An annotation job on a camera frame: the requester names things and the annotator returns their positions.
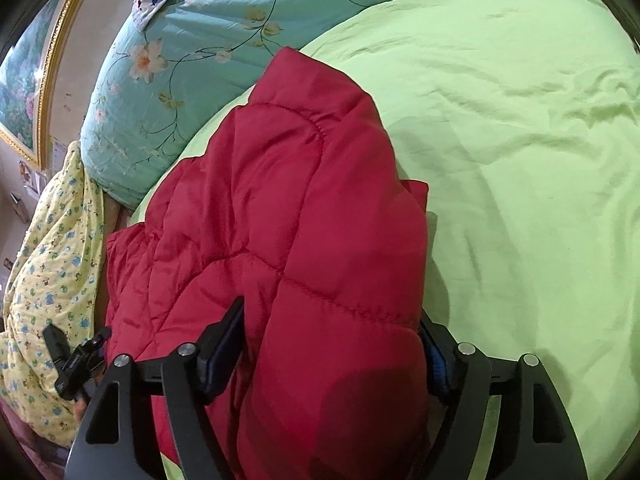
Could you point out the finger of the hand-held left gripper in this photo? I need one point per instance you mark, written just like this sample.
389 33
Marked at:
57 347
82 355

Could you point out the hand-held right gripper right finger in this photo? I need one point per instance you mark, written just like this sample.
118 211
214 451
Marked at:
440 365

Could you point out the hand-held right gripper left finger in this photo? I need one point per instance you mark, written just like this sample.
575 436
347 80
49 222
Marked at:
222 355

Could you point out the red quilted jacket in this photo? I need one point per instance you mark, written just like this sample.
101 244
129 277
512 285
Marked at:
280 200

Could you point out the yellow printed blanket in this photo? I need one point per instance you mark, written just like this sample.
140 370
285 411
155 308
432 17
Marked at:
55 270

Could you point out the light green bed sheet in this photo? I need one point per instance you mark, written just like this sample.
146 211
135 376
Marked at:
525 160

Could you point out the gold framed picture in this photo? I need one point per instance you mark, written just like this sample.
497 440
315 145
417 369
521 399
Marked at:
30 85

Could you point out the wall paper notes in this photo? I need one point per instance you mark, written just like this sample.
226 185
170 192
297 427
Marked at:
30 177

